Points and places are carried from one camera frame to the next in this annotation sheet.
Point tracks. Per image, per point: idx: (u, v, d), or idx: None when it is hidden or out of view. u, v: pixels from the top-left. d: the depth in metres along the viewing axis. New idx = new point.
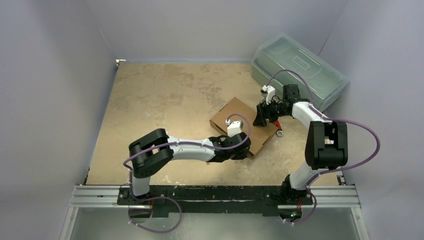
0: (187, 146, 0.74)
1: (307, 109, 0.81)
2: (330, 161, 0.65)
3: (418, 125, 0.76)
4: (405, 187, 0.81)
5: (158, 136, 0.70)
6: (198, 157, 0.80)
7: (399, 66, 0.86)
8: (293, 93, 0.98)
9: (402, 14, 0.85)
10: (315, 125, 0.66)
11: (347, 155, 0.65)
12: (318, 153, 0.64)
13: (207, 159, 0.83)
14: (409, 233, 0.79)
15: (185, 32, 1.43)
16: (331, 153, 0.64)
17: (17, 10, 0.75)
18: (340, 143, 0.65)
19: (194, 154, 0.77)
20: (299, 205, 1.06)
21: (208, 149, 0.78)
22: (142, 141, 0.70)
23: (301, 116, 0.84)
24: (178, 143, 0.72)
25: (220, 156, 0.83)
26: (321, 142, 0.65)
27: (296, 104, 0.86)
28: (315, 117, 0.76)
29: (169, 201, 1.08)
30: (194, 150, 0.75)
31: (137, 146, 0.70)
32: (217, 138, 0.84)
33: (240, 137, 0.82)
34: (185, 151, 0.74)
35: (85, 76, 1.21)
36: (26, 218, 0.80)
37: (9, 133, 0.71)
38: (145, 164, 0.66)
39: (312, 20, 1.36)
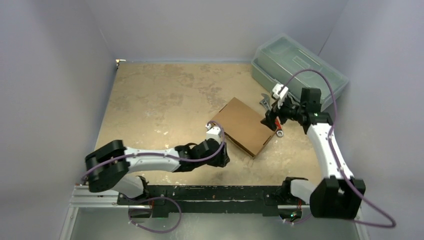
0: (146, 157, 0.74)
1: (325, 147, 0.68)
2: (334, 215, 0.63)
3: (418, 125, 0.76)
4: (405, 187, 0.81)
5: (115, 148, 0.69)
6: (163, 168, 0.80)
7: (400, 66, 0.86)
8: (314, 102, 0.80)
9: (402, 14, 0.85)
10: (330, 188, 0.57)
11: (354, 212, 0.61)
12: (323, 209, 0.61)
13: (172, 170, 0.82)
14: (409, 233, 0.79)
15: (184, 32, 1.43)
16: (337, 210, 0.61)
17: (17, 10, 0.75)
18: (352, 203, 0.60)
19: (158, 165, 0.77)
20: (299, 206, 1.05)
21: (172, 160, 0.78)
22: (99, 153, 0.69)
23: (315, 145, 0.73)
24: (137, 154, 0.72)
25: (186, 167, 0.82)
26: (330, 202, 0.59)
27: (313, 127, 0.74)
28: (330, 162, 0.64)
29: (169, 201, 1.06)
30: (156, 161, 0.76)
31: (93, 159, 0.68)
32: (184, 146, 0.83)
33: (205, 147, 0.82)
34: (145, 163, 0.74)
35: (85, 76, 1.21)
36: (26, 218, 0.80)
37: (9, 133, 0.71)
38: (102, 178, 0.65)
39: (312, 20, 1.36)
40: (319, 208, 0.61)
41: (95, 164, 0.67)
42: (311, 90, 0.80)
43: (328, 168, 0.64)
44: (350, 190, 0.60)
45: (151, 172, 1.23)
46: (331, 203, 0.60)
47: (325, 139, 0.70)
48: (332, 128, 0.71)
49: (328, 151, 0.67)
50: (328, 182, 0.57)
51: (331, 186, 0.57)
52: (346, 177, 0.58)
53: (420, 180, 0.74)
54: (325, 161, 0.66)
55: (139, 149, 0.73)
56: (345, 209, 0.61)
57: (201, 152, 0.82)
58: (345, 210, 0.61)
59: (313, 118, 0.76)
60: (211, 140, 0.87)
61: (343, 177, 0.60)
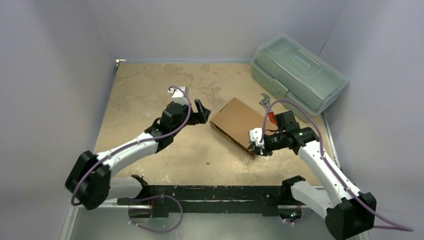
0: (121, 153, 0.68)
1: (325, 169, 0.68)
2: (356, 233, 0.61)
3: (418, 125, 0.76)
4: (405, 187, 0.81)
5: (86, 159, 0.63)
6: (144, 153, 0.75)
7: (399, 66, 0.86)
8: (291, 122, 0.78)
9: (402, 14, 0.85)
10: (346, 211, 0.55)
11: (372, 223, 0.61)
12: (346, 234, 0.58)
13: (155, 150, 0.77)
14: (408, 233, 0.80)
15: (184, 32, 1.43)
16: (358, 228, 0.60)
17: (17, 10, 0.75)
18: (367, 216, 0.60)
19: (137, 154, 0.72)
20: (299, 205, 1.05)
21: (147, 142, 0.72)
22: (75, 174, 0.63)
23: (312, 167, 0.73)
24: (111, 155, 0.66)
25: (167, 141, 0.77)
26: (350, 225, 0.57)
27: (305, 150, 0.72)
28: (336, 183, 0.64)
29: (169, 200, 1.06)
30: (132, 151, 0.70)
31: (73, 181, 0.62)
32: (152, 125, 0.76)
33: (169, 115, 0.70)
34: (123, 157, 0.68)
35: (85, 76, 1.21)
36: (26, 219, 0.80)
37: (9, 133, 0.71)
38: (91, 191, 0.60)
39: (312, 20, 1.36)
40: (342, 235, 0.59)
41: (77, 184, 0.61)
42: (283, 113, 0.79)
43: (336, 190, 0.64)
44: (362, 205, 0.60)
45: (151, 172, 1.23)
46: (352, 225, 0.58)
47: (320, 160, 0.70)
48: (322, 145, 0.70)
49: (329, 172, 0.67)
50: (342, 206, 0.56)
51: (346, 209, 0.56)
52: (355, 195, 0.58)
53: (420, 180, 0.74)
54: (330, 183, 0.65)
55: (110, 149, 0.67)
56: (364, 225, 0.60)
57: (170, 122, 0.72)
58: (365, 225, 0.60)
59: (299, 137, 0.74)
60: (172, 103, 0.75)
61: (352, 196, 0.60)
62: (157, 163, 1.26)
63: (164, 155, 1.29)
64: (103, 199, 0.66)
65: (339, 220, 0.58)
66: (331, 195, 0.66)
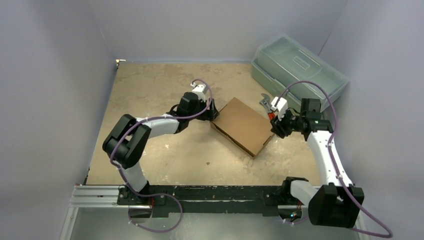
0: (155, 121, 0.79)
1: (326, 156, 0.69)
2: (334, 224, 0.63)
3: (418, 125, 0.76)
4: (405, 187, 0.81)
5: (128, 119, 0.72)
6: (167, 129, 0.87)
7: (399, 66, 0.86)
8: (314, 110, 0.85)
9: (402, 14, 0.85)
10: (328, 194, 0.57)
11: (353, 221, 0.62)
12: (321, 217, 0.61)
13: (175, 130, 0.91)
14: (408, 233, 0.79)
15: (184, 33, 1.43)
16: (336, 219, 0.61)
17: (17, 11, 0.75)
18: (350, 211, 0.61)
19: (163, 127, 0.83)
20: (299, 206, 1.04)
21: (171, 119, 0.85)
22: (115, 133, 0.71)
23: (316, 152, 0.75)
24: (147, 119, 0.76)
25: (184, 123, 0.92)
26: (328, 209, 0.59)
27: (313, 134, 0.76)
28: (330, 171, 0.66)
29: (170, 200, 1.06)
30: (161, 122, 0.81)
31: (113, 139, 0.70)
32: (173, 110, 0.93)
33: (186, 101, 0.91)
34: (156, 125, 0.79)
35: (85, 76, 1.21)
36: (26, 218, 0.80)
37: (9, 133, 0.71)
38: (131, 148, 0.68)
39: (312, 20, 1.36)
40: (317, 217, 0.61)
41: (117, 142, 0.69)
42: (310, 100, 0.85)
43: (327, 176, 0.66)
44: (348, 197, 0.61)
45: (151, 172, 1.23)
46: (330, 211, 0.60)
47: (325, 148, 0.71)
48: (332, 135, 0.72)
49: (328, 159, 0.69)
50: (327, 189, 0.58)
51: (330, 193, 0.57)
52: (344, 185, 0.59)
53: (419, 179, 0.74)
54: (325, 170, 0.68)
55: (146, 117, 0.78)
56: (343, 218, 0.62)
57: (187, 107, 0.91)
58: (344, 218, 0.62)
59: (315, 124, 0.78)
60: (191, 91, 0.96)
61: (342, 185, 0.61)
62: (157, 163, 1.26)
63: (164, 155, 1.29)
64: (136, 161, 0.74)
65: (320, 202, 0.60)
66: (322, 180, 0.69)
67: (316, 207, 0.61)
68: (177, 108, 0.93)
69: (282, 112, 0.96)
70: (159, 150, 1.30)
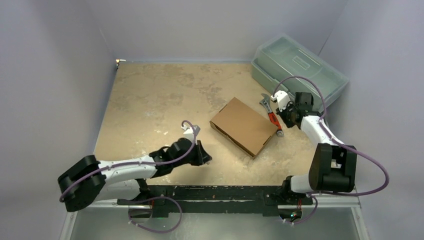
0: (122, 168, 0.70)
1: (318, 127, 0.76)
2: (336, 188, 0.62)
3: (419, 124, 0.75)
4: (405, 187, 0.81)
5: (88, 164, 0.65)
6: (139, 175, 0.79)
7: (399, 66, 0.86)
8: (306, 103, 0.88)
9: (402, 14, 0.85)
10: (324, 150, 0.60)
11: (354, 183, 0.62)
12: (322, 178, 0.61)
13: (152, 175, 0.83)
14: (410, 233, 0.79)
15: (184, 32, 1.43)
16: (338, 179, 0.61)
17: (17, 10, 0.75)
18: (348, 170, 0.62)
19: (133, 174, 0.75)
20: (299, 205, 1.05)
21: (147, 166, 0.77)
22: (71, 172, 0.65)
23: (309, 132, 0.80)
24: (111, 167, 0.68)
25: (163, 170, 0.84)
26: (328, 167, 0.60)
27: (305, 118, 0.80)
28: (323, 137, 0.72)
29: (169, 201, 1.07)
30: (131, 170, 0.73)
31: (67, 178, 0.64)
32: (158, 152, 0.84)
33: (177, 148, 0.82)
34: (121, 173, 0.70)
35: (85, 75, 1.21)
36: (26, 219, 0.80)
37: (9, 132, 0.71)
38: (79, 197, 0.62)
39: (312, 20, 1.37)
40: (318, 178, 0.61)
41: (70, 183, 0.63)
42: (303, 94, 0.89)
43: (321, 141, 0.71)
44: (345, 157, 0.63)
45: None
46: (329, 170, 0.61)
47: (316, 123, 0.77)
48: (322, 115, 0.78)
49: (320, 129, 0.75)
50: (323, 146, 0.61)
51: (326, 149, 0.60)
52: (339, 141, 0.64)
53: (420, 179, 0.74)
54: (319, 137, 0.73)
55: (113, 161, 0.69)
56: (344, 179, 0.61)
57: (174, 154, 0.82)
58: (345, 180, 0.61)
59: (305, 113, 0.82)
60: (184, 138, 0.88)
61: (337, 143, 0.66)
62: None
63: None
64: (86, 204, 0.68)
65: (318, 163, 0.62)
66: None
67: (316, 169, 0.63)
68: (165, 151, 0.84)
69: (282, 103, 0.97)
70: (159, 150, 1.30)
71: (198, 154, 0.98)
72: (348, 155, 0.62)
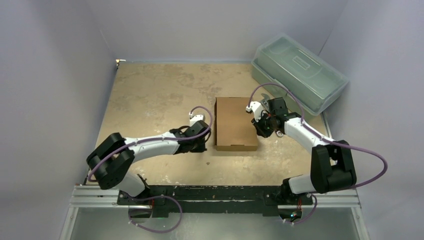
0: (147, 143, 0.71)
1: (303, 130, 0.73)
2: (341, 186, 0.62)
3: (418, 125, 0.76)
4: (406, 188, 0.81)
5: (114, 140, 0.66)
6: (163, 151, 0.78)
7: (399, 66, 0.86)
8: (281, 108, 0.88)
9: (402, 14, 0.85)
10: (319, 152, 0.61)
11: (355, 176, 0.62)
12: (327, 180, 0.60)
13: (174, 151, 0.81)
14: (410, 233, 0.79)
15: (184, 32, 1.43)
16: (341, 177, 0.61)
17: (17, 11, 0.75)
18: (347, 165, 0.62)
19: (159, 150, 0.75)
20: (299, 205, 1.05)
21: (170, 141, 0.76)
22: (99, 150, 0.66)
23: (297, 136, 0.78)
24: (137, 142, 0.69)
25: (185, 146, 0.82)
26: (328, 168, 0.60)
27: (287, 122, 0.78)
28: (312, 137, 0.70)
29: (169, 200, 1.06)
30: (156, 145, 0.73)
31: (96, 157, 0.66)
32: (178, 129, 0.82)
33: (200, 125, 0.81)
34: (147, 148, 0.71)
35: (85, 75, 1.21)
36: (26, 219, 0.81)
37: (10, 133, 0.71)
38: (112, 171, 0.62)
39: (312, 20, 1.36)
40: (324, 181, 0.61)
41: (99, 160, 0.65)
42: (275, 99, 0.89)
43: (313, 143, 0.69)
44: (340, 154, 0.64)
45: (151, 172, 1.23)
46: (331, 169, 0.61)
47: (300, 125, 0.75)
48: (302, 116, 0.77)
49: (306, 131, 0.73)
50: (317, 149, 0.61)
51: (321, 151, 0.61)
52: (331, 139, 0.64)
53: (420, 179, 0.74)
54: (308, 139, 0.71)
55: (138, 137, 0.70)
56: (346, 175, 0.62)
57: (197, 131, 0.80)
58: (347, 175, 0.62)
59: (284, 117, 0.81)
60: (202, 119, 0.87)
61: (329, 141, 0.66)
62: (157, 163, 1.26)
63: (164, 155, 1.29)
64: (118, 182, 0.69)
65: (317, 166, 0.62)
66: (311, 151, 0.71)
67: (317, 173, 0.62)
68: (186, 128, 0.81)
69: (258, 113, 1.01)
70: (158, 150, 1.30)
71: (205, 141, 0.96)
72: (344, 151, 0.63)
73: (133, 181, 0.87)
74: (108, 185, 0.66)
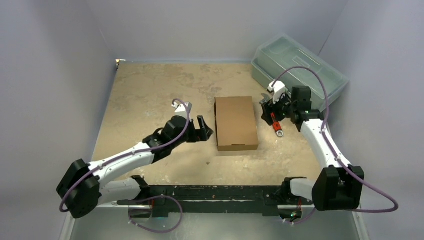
0: (114, 164, 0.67)
1: (322, 142, 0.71)
2: (339, 207, 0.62)
3: (418, 125, 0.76)
4: (406, 187, 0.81)
5: (77, 168, 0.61)
6: (139, 164, 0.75)
7: (399, 66, 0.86)
8: (304, 100, 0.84)
9: (402, 14, 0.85)
10: (329, 177, 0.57)
11: (358, 200, 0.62)
12: (327, 201, 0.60)
13: (151, 161, 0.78)
14: (409, 233, 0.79)
15: (184, 32, 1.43)
16: (343, 201, 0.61)
17: (17, 11, 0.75)
18: (354, 191, 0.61)
19: (131, 165, 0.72)
20: (299, 205, 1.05)
21: (143, 153, 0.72)
22: (65, 181, 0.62)
23: (310, 141, 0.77)
24: (102, 165, 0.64)
25: (163, 152, 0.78)
26: (333, 191, 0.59)
27: (306, 124, 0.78)
28: (327, 153, 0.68)
29: (169, 200, 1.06)
30: (125, 162, 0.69)
31: (64, 187, 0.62)
32: (152, 135, 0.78)
33: (172, 126, 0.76)
34: (115, 169, 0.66)
35: (85, 75, 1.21)
36: (26, 219, 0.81)
37: (10, 133, 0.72)
38: (80, 199, 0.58)
39: (312, 20, 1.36)
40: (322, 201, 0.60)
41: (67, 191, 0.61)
42: (301, 89, 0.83)
43: (325, 158, 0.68)
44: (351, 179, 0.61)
45: (151, 172, 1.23)
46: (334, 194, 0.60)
47: (319, 133, 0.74)
48: (324, 122, 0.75)
49: (323, 143, 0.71)
50: (328, 173, 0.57)
51: (331, 176, 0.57)
52: (344, 165, 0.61)
53: (419, 179, 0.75)
54: (323, 153, 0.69)
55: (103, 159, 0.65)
56: (349, 200, 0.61)
57: (171, 133, 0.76)
58: (350, 200, 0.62)
59: (306, 115, 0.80)
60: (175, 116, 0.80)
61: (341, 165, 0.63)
62: (157, 163, 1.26)
63: None
64: (95, 205, 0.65)
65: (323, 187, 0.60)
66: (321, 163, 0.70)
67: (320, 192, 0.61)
68: (160, 132, 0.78)
69: (278, 95, 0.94)
70: None
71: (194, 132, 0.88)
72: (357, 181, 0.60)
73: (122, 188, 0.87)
74: (82, 212, 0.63)
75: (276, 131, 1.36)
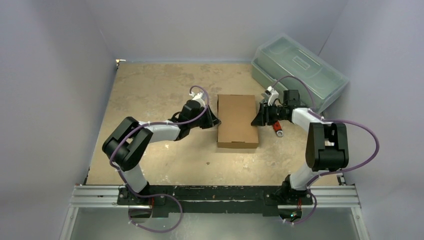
0: (157, 126, 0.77)
1: (306, 113, 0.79)
2: (332, 164, 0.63)
3: (418, 124, 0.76)
4: (406, 188, 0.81)
5: (130, 122, 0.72)
6: (167, 136, 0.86)
7: (399, 66, 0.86)
8: (294, 99, 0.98)
9: (402, 15, 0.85)
10: (315, 128, 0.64)
11: (348, 156, 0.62)
12: (318, 155, 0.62)
13: (176, 137, 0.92)
14: (409, 233, 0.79)
15: (184, 32, 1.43)
16: (332, 156, 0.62)
17: (16, 11, 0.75)
18: (340, 144, 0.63)
19: (164, 133, 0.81)
20: (299, 205, 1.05)
21: (172, 126, 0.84)
22: (116, 135, 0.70)
23: (301, 121, 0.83)
24: (150, 124, 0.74)
25: (184, 132, 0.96)
26: (322, 142, 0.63)
27: (294, 110, 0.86)
28: (314, 119, 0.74)
29: (169, 200, 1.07)
30: (163, 128, 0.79)
31: (113, 141, 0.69)
32: (173, 118, 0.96)
33: (188, 109, 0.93)
34: (158, 130, 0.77)
35: (85, 75, 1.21)
36: (27, 219, 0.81)
37: (9, 134, 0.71)
38: (133, 147, 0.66)
39: (312, 21, 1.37)
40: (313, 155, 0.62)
41: (117, 144, 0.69)
42: (290, 91, 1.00)
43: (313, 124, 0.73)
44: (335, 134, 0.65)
45: (151, 172, 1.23)
46: (323, 145, 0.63)
47: (305, 111, 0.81)
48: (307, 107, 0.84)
49: (310, 115, 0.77)
50: (314, 124, 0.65)
51: (317, 125, 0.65)
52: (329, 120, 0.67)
53: (419, 178, 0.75)
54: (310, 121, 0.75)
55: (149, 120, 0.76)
56: (339, 154, 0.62)
57: (189, 115, 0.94)
58: (340, 154, 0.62)
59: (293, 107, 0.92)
60: (191, 100, 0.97)
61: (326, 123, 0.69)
62: (157, 163, 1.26)
63: (164, 155, 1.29)
64: (137, 164, 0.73)
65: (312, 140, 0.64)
66: None
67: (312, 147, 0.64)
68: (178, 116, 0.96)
69: (273, 99, 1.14)
70: (159, 149, 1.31)
71: (208, 118, 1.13)
72: (340, 130, 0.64)
73: (135, 177, 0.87)
74: (129, 167, 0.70)
75: (276, 131, 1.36)
